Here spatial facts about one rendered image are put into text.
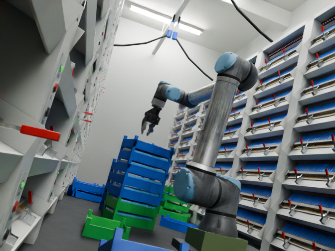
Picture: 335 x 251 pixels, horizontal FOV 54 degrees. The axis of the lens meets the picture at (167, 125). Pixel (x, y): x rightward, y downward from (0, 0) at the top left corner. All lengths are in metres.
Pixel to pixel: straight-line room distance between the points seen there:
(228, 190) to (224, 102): 0.41
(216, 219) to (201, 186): 0.19
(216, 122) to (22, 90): 1.13
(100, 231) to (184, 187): 0.42
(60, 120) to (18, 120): 0.71
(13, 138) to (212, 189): 1.15
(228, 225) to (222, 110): 0.53
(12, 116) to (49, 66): 0.09
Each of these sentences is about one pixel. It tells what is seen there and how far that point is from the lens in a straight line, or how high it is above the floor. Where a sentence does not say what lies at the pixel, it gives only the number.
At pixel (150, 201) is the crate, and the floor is 0.18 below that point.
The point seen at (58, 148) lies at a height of 0.33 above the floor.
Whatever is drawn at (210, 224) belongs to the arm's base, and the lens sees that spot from 1.60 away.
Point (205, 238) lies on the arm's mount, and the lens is 1.55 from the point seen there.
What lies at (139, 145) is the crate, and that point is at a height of 0.50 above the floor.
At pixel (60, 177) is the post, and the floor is 0.20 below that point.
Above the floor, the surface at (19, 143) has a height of 0.30.
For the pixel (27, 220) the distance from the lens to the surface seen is 1.05.
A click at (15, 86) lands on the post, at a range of 0.54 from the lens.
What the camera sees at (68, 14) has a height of 0.52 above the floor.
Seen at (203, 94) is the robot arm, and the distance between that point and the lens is 1.97.
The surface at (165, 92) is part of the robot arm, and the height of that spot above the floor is 0.85.
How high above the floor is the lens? 0.30
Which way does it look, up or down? 10 degrees up
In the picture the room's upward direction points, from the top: 15 degrees clockwise
